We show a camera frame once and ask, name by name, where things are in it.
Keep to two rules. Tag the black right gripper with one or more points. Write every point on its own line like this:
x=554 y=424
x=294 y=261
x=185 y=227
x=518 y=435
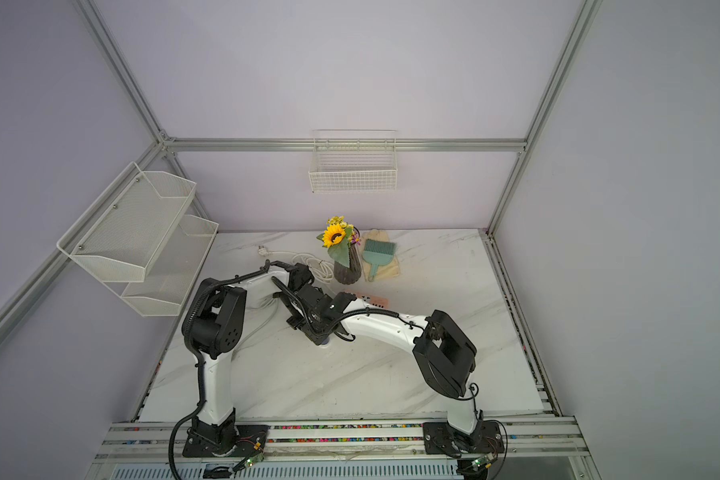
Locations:
x=315 y=334

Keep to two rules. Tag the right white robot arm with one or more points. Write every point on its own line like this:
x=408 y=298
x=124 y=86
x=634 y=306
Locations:
x=442 y=352

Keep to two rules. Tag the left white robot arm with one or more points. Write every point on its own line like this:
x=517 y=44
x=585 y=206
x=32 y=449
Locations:
x=212 y=328

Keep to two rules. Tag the purple glass vase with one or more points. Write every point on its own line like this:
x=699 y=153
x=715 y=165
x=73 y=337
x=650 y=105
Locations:
x=351 y=274

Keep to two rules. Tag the sunflower bouquet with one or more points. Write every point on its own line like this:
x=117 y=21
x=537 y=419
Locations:
x=337 y=237

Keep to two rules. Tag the orange power strip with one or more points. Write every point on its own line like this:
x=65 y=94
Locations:
x=375 y=301

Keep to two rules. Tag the green brush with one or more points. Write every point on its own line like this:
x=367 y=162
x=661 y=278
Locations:
x=378 y=254

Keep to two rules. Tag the beige wooden board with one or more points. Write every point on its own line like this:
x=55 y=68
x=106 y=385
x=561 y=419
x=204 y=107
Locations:
x=384 y=273

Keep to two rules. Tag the white wire wall basket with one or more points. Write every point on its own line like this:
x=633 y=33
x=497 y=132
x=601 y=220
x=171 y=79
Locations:
x=353 y=161

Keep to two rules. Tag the white mesh wall shelf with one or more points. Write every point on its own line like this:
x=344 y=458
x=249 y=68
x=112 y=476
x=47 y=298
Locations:
x=142 y=241

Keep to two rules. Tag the aluminium frame rails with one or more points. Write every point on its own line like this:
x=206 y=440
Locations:
x=281 y=114

